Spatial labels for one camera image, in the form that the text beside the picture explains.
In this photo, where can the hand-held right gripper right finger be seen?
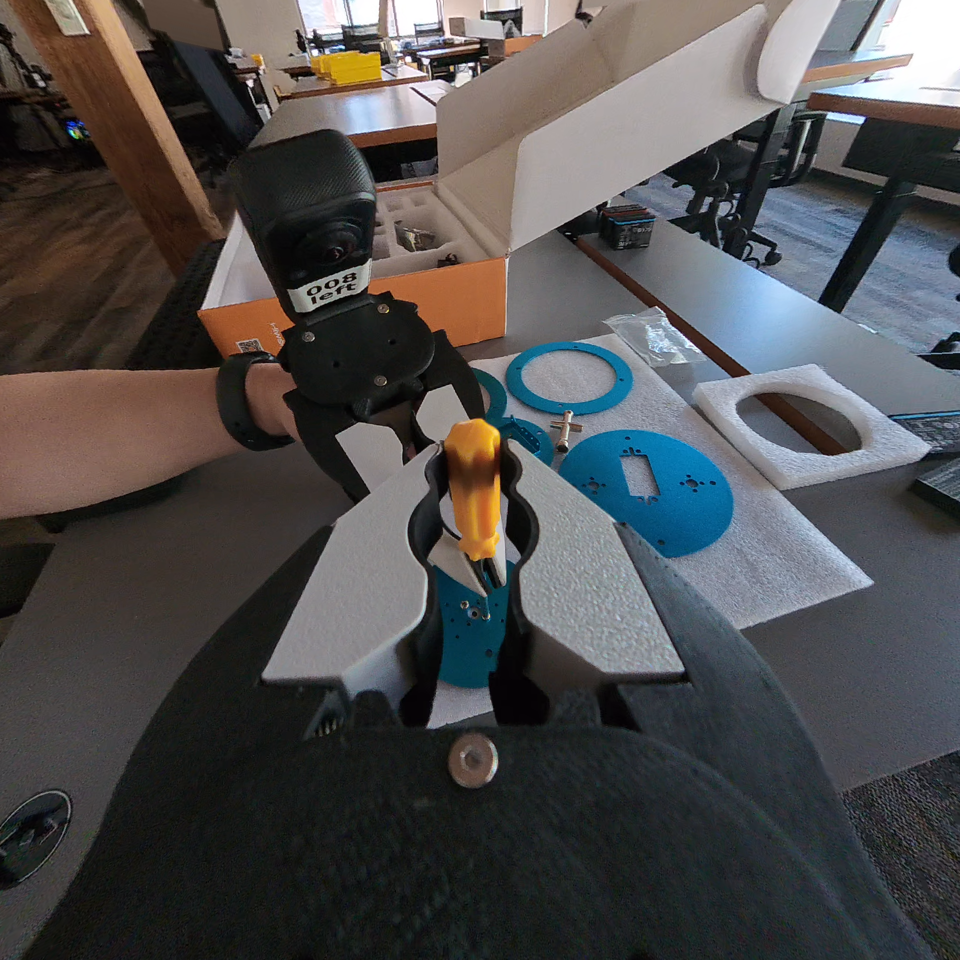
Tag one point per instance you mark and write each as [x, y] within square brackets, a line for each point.
[593, 600]

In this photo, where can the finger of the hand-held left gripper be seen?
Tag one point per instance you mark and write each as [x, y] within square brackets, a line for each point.
[368, 450]
[440, 405]

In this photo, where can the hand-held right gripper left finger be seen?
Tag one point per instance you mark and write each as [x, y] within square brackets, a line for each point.
[353, 600]

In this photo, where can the small blue round plate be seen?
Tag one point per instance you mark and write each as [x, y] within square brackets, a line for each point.
[473, 645]

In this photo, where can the grey desk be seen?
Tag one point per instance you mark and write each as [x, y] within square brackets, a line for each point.
[810, 315]
[180, 600]

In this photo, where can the round black desk grommet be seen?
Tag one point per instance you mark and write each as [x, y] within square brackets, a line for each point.
[30, 837]

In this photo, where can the person's left hand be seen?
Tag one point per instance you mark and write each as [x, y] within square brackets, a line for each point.
[267, 398]

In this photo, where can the brown wooden table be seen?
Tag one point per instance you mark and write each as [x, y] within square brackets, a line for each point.
[900, 102]
[360, 113]

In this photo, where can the orange cardboard box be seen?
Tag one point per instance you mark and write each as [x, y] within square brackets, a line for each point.
[473, 300]

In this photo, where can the small metal parts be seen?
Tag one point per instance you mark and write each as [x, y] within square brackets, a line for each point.
[417, 237]

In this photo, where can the large blue round plate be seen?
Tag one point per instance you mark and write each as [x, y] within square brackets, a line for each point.
[683, 518]

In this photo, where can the metal cross wrench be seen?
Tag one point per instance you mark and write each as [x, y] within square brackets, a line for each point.
[567, 428]

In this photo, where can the yellow box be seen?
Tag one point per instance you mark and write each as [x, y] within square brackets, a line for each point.
[353, 68]

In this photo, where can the black office chair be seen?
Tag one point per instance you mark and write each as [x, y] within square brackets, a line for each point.
[750, 165]
[210, 90]

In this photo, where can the white foam sheet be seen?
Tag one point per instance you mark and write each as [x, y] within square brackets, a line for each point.
[780, 570]

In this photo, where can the wooden pillar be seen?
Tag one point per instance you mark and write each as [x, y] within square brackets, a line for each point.
[120, 120]

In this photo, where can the clear plastic bag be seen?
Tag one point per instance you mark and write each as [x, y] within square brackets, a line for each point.
[653, 338]

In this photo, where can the small black box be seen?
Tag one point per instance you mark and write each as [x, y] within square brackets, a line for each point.
[627, 228]

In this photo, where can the blue disc with bracket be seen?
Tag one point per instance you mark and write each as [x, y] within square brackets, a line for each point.
[528, 438]

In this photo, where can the white foam frame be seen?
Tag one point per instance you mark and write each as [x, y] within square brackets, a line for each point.
[735, 413]

